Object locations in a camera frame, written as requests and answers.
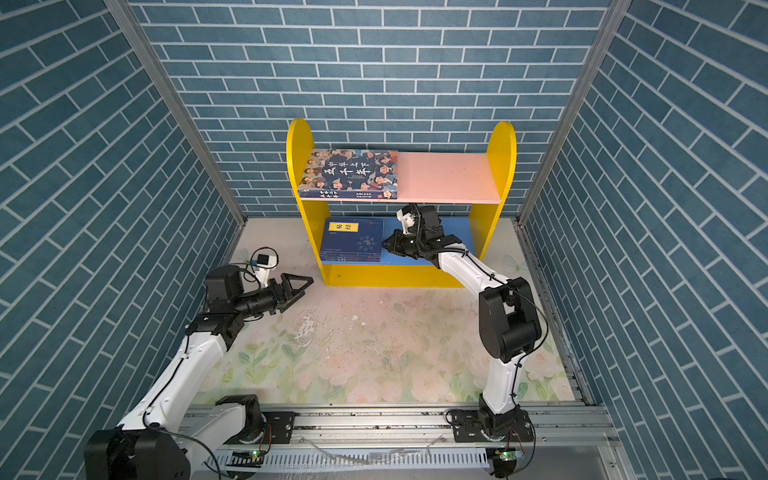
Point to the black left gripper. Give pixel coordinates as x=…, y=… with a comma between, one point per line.
x=276, y=294

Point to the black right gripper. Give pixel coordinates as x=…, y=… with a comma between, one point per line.
x=397, y=237

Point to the blue book yellow label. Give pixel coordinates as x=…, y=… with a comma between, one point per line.
x=353, y=235
x=350, y=257

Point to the colourful cartoon history book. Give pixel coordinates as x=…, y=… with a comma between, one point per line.
x=350, y=174

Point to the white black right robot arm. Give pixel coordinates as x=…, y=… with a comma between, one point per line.
x=509, y=326

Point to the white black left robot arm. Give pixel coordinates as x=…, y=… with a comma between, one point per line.
x=149, y=442

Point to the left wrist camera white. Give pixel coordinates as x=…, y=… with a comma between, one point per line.
x=261, y=262

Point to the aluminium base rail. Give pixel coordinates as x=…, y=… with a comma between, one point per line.
x=546, y=440

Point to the left aluminium corner post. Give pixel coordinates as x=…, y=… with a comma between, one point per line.
x=129, y=25

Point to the aluminium corner post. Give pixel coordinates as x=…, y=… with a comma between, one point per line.
x=129, y=25
x=594, y=59

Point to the right aluminium corner post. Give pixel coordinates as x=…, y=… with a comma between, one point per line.
x=594, y=59

